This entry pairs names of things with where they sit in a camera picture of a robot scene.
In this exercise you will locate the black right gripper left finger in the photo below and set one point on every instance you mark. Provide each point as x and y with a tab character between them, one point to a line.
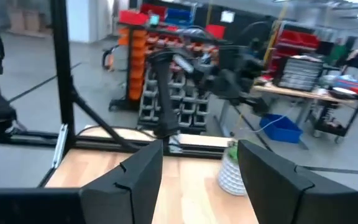
129	193

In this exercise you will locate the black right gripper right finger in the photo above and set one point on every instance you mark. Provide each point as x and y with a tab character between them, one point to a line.
291	199

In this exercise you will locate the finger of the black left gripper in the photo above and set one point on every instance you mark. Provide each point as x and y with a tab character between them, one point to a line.
255	105

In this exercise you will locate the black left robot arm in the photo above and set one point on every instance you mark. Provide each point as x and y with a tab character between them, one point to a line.
166	93

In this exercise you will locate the blue floor bin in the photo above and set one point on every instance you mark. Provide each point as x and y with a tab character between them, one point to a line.
281	130

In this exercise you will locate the wooden workbench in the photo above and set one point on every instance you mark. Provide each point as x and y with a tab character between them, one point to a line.
291	91

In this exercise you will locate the grey bin rack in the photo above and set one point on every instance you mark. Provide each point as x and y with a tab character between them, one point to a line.
188	105

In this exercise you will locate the red storage bin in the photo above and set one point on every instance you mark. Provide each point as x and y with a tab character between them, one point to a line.
215	31
132	17

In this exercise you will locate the stack of grey trays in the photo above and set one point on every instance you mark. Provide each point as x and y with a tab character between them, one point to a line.
300	74

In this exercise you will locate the white sign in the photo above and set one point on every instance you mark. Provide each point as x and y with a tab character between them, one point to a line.
227	16

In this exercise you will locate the plant in triangle-patterned pot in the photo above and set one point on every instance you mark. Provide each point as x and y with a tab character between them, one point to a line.
230	174

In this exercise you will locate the black wheeled cart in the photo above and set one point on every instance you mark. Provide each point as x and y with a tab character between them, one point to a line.
328	124

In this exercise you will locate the red bin shelf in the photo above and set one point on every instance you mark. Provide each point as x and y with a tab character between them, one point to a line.
297	39

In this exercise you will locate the blue storage bin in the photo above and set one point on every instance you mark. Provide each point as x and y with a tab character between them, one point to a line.
179	15

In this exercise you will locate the orange bin rack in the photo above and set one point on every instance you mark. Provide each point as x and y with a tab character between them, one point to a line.
137	62

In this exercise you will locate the blue red box stack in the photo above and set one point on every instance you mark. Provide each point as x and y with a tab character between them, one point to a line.
351	84

